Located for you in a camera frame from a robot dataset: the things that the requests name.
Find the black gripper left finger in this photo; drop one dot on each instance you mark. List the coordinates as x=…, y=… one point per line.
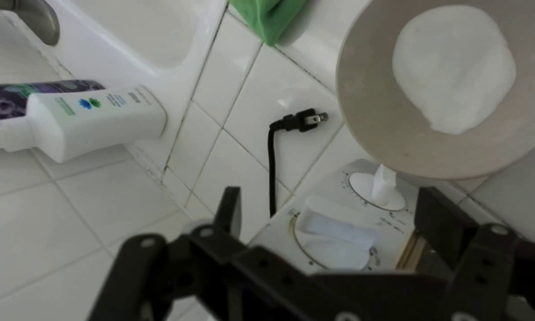
x=178, y=274

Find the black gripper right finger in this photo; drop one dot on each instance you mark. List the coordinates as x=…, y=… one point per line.
x=474, y=274

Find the white oven timer knob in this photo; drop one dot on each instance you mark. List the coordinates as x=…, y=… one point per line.
x=331, y=238

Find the white oven temperature knob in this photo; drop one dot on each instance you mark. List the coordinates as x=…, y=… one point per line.
x=376, y=188

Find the white soap bottle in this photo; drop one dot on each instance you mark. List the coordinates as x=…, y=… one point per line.
x=100, y=126

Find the beige ceramic bowl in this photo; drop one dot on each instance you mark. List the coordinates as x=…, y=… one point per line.
x=367, y=119

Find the white powder heap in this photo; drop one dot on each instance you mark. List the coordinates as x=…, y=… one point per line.
x=451, y=72

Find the green cloth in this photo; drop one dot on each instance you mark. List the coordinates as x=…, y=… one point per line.
x=267, y=21

